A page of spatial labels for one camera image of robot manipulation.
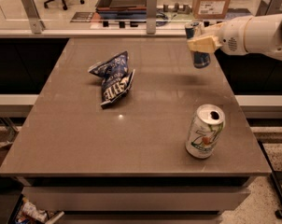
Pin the metal glass post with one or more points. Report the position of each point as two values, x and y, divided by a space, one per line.
36 24
151 16
269 7

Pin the crumpled blue chip bag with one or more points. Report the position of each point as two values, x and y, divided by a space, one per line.
116 78

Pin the white green 7up can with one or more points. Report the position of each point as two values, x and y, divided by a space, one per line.
205 129

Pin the left metal glass post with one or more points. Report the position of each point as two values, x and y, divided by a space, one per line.
36 24

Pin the bin with trash items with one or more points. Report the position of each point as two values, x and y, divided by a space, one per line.
26 212

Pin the brown cardboard box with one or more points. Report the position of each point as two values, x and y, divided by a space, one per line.
210 9

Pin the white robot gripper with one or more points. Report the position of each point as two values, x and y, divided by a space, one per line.
232 36

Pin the right metal glass post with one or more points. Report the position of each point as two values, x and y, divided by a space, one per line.
269 7

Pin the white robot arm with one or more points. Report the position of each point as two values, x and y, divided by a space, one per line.
264 36

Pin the middle metal glass post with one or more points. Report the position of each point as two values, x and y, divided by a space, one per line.
151 16

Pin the blue silver redbull can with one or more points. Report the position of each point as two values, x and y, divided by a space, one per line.
200 59

